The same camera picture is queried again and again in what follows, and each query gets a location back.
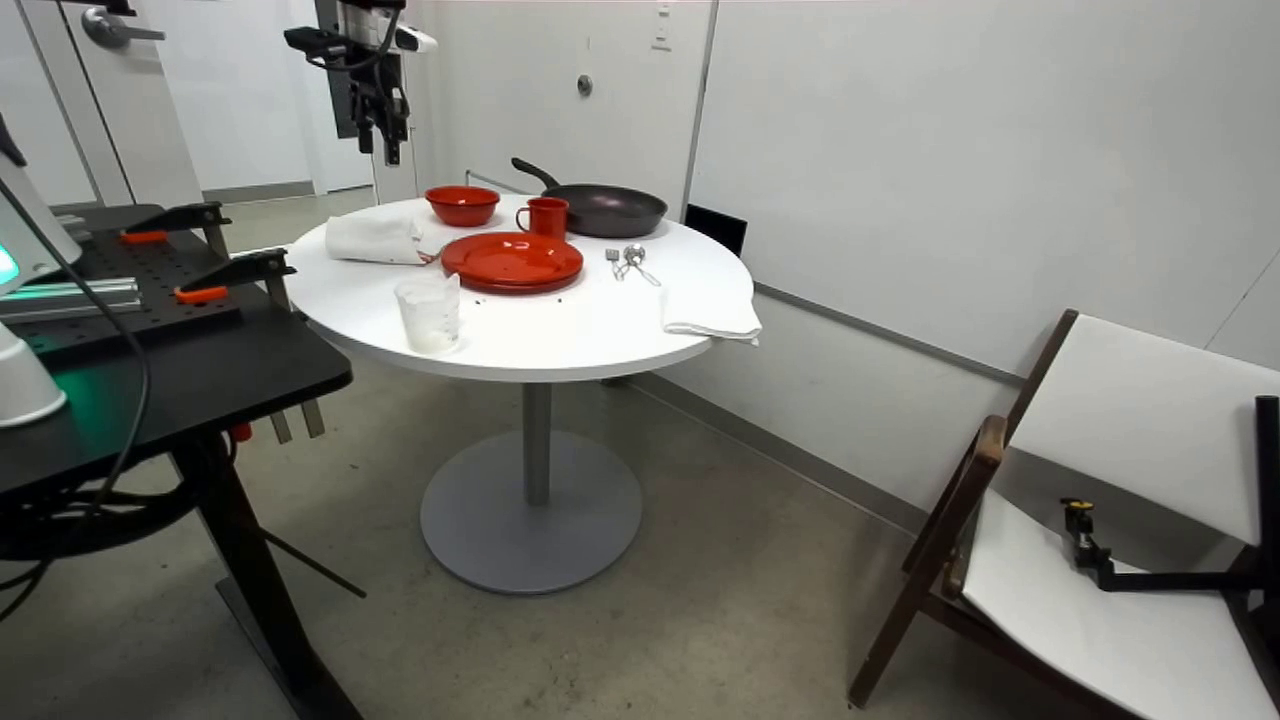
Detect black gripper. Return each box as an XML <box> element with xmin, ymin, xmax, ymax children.
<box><xmin>325</xmin><ymin>49</ymin><xmax>413</xmax><ymax>169</ymax></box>

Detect white red striped tea towel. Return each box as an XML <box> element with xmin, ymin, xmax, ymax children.
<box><xmin>318</xmin><ymin>212</ymin><xmax>442</xmax><ymax>269</ymax></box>

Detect red plate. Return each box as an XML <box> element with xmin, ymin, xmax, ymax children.
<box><xmin>437</xmin><ymin>228</ymin><xmax>589</xmax><ymax>301</ymax></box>

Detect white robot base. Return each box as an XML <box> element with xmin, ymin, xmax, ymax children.
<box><xmin>0</xmin><ymin>314</ymin><xmax>72</xmax><ymax>432</ymax></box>

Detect red bowl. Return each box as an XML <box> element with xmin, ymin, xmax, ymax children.
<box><xmin>423</xmin><ymin>184</ymin><xmax>504</xmax><ymax>231</ymax></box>

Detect clear plastic measuring cup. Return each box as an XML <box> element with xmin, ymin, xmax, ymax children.
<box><xmin>392</xmin><ymin>270</ymin><xmax>467</xmax><ymax>354</ymax></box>

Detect red mug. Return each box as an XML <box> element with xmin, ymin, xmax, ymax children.
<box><xmin>512</xmin><ymin>194</ymin><xmax>575</xmax><ymax>245</ymax></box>

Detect black orange bar clamp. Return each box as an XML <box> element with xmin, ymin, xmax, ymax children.
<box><xmin>170</xmin><ymin>246</ymin><xmax>299</xmax><ymax>318</ymax></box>
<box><xmin>114</xmin><ymin>194</ymin><xmax>233</xmax><ymax>259</ymax></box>

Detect black frying pan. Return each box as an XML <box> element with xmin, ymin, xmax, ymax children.
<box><xmin>507</xmin><ymin>152</ymin><xmax>670</xmax><ymax>245</ymax></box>

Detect metal spoon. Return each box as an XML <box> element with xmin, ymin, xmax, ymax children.
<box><xmin>619</xmin><ymin>241</ymin><xmax>666</xmax><ymax>288</ymax></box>

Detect black desk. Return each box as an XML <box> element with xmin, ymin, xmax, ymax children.
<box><xmin>0</xmin><ymin>194</ymin><xmax>367</xmax><ymax>720</ymax></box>

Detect black chair back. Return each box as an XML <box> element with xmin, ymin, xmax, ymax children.
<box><xmin>685</xmin><ymin>198</ymin><xmax>750</xmax><ymax>259</ymax></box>

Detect grey tilted panel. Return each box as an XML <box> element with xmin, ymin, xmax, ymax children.
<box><xmin>0</xmin><ymin>113</ymin><xmax>86</xmax><ymax>291</ymax></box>

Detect plain white folded cloth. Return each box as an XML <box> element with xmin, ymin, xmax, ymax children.
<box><xmin>656</xmin><ymin>253</ymin><xmax>768</xmax><ymax>353</ymax></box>

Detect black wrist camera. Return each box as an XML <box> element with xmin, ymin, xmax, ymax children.
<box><xmin>279</xmin><ymin>19</ymin><xmax>341</xmax><ymax>69</ymax></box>

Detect silver door handle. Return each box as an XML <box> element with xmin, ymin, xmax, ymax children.
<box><xmin>74</xmin><ymin>0</ymin><xmax>168</xmax><ymax>52</ymax></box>

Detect black desk cable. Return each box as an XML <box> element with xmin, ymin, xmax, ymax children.
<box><xmin>0</xmin><ymin>175</ymin><xmax>156</xmax><ymax>535</ymax></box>

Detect round white pedestal table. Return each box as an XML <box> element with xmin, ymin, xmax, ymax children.
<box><xmin>283</xmin><ymin>193</ymin><xmax>761</xmax><ymax>599</ymax></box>

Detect aluminium extrusion rail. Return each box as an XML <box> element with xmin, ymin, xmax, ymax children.
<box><xmin>0</xmin><ymin>270</ymin><xmax>143</xmax><ymax>323</ymax></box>

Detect black cable bundle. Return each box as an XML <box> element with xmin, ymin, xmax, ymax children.
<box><xmin>0</xmin><ymin>480</ymin><xmax>196</xmax><ymax>623</ymax></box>

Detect wooden frame white panels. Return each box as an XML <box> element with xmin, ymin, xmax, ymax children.
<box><xmin>849</xmin><ymin>306</ymin><xmax>1280</xmax><ymax>720</ymax></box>

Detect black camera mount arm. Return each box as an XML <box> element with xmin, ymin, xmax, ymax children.
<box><xmin>1054</xmin><ymin>393</ymin><xmax>1280</xmax><ymax>607</ymax></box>

